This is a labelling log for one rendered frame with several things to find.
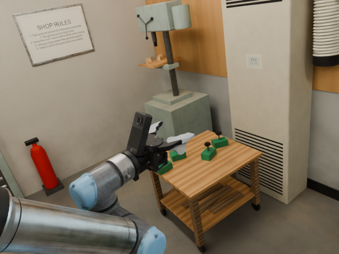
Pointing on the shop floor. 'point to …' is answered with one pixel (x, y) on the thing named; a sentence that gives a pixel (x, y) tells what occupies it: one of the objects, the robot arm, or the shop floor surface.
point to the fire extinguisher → (44, 168)
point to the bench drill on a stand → (157, 112)
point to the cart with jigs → (207, 182)
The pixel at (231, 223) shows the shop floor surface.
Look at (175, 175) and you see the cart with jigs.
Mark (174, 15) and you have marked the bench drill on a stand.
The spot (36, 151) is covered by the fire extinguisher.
